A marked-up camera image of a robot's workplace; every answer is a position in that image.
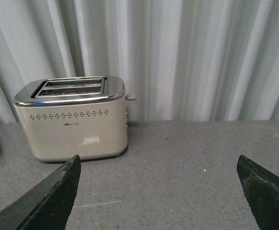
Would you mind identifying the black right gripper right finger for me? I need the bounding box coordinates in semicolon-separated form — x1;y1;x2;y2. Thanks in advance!
236;155;279;230

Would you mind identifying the grey pleated curtain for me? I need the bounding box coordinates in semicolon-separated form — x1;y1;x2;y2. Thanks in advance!
0;0;279;123

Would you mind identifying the beige two-slot toaster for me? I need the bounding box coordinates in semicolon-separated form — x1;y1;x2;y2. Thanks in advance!
14;76;136;162

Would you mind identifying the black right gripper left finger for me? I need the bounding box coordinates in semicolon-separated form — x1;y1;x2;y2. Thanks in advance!
0;155;81;230

